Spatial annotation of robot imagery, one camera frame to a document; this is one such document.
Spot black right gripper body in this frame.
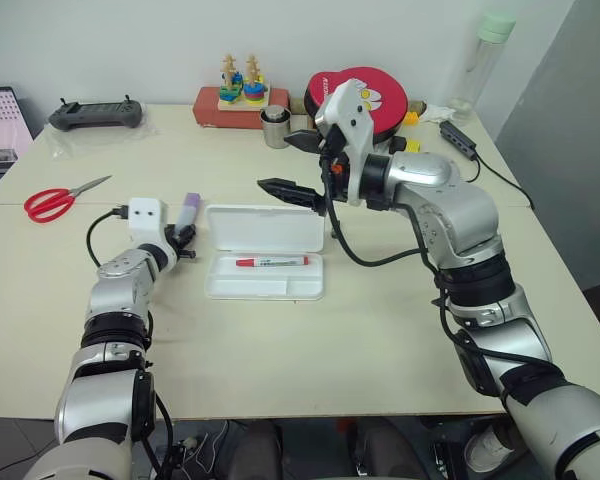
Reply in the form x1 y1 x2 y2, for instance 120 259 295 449
315 124 352 217

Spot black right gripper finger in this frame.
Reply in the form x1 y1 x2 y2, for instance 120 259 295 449
283 128 322 155
256 176 326 217

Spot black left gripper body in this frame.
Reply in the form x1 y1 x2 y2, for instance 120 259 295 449
163 224 185 259

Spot marker with purple cap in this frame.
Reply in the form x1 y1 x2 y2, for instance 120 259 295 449
173 192 202 240

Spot white plastic pencil case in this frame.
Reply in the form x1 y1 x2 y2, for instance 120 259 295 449
203 203 327 303

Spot red marker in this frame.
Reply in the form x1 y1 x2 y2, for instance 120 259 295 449
235 255 310 269

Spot red round zip case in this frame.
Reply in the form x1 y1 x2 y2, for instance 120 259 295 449
303 65 409 143

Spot small wooden block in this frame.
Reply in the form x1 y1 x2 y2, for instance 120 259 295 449
288 95 317 129

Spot round metal cup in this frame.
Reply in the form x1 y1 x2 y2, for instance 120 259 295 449
259 104 294 150

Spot colourful wooden stacking toy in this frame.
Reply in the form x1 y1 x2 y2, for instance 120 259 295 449
217 52 271 114

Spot red-brown rectangular box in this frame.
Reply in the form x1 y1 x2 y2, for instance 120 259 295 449
193 86 290 131

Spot crumpled white cloth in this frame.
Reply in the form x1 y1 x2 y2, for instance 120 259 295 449
422 102 456 124

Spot black usb hub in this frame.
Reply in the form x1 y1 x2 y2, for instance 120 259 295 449
439 119 479 161

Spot clear plastic bag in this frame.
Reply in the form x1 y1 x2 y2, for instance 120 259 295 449
44 102 161 161

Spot black handheld controller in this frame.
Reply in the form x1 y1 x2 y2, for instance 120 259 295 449
47 94 145 131

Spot clear bottle with green lid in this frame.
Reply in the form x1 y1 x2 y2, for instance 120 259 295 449
449 12 517 126

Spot white shoe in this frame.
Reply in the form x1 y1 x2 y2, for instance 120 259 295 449
463 424 516 474

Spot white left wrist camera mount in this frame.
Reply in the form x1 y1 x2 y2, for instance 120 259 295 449
128 197 178 271

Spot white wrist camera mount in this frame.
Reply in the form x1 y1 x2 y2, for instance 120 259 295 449
313 78 376 207
128 197 178 271

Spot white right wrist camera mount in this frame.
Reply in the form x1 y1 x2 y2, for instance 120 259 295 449
313 78 376 207

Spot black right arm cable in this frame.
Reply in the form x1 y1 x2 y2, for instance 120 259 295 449
319 152 556 396

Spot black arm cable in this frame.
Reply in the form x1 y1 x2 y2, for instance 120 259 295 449
147 369 177 480
319 152 556 396
86 204 131 269

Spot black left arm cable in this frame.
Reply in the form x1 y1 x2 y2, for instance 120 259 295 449
86 204 131 269
147 369 177 480

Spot red handled scissors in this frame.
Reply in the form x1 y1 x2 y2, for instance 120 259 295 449
23 174 114 222

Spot black usb hub cable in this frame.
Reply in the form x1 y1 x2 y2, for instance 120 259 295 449
469 149 536 211

